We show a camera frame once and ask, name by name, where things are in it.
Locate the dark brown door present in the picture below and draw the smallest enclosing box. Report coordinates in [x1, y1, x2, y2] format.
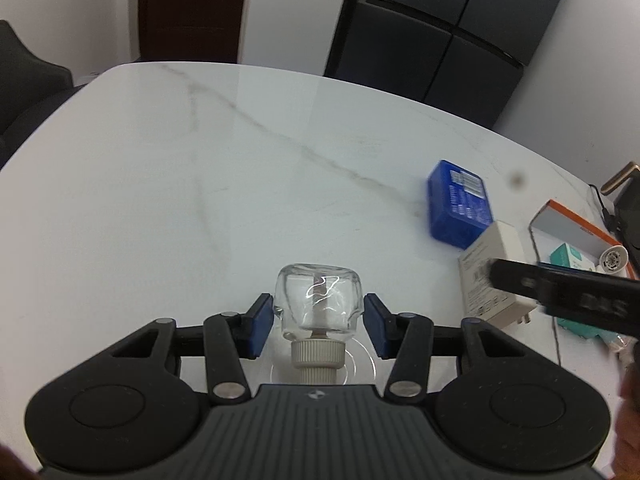
[137, 0, 251, 64]

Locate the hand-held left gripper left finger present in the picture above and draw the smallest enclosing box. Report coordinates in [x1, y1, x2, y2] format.
[111, 294, 273, 406]

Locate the person's right forearm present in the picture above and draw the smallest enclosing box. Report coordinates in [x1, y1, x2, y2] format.
[616, 375, 640, 480]

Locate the clear bottle with beige cap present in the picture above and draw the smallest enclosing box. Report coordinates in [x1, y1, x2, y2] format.
[274, 263, 363, 383]

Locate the black refrigerator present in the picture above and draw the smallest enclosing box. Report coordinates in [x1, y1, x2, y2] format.
[324, 0, 576, 128]

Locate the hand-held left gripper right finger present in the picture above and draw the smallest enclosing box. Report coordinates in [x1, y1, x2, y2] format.
[364, 294, 527, 405]

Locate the brass handle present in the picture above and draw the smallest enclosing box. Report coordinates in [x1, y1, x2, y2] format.
[600, 161, 640, 195]

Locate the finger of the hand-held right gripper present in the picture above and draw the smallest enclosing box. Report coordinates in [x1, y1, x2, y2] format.
[489, 258, 549, 307]
[537, 261, 608, 277]

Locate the dark device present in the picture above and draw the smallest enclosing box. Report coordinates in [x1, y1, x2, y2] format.
[612, 185, 640, 251]

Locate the blue plastic box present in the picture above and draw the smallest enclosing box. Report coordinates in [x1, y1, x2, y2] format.
[426, 160, 495, 250]

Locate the dark chair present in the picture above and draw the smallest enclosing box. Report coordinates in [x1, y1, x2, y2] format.
[0, 20, 88, 158]

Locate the black cable with plug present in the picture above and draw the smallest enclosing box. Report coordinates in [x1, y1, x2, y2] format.
[587, 184, 623, 233]

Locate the white charger adapter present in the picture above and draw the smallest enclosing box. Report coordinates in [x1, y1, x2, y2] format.
[457, 220, 543, 333]

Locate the teal bandage box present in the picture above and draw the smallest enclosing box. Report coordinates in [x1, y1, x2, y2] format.
[549, 242, 618, 342]

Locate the white plug-in repellent heater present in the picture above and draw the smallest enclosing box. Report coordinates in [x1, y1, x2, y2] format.
[599, 245, 629, 276]

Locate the thin black cable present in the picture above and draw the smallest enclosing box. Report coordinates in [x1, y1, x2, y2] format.
[529, 220, 562, 367]

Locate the orange and white cardboard box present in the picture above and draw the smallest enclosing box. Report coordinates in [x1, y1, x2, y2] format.
[529, 199, 640, 281]

